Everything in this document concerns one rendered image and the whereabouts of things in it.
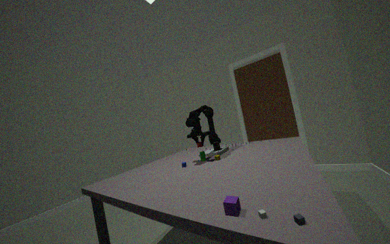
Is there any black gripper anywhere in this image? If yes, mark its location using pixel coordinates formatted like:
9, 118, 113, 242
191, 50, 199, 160
187, 125, 211, 146

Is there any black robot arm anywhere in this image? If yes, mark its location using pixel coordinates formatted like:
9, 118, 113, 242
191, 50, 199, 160
186, 105, 222, 151

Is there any purple block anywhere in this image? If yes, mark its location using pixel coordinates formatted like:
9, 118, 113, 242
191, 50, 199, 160
223, 196, 241, 217

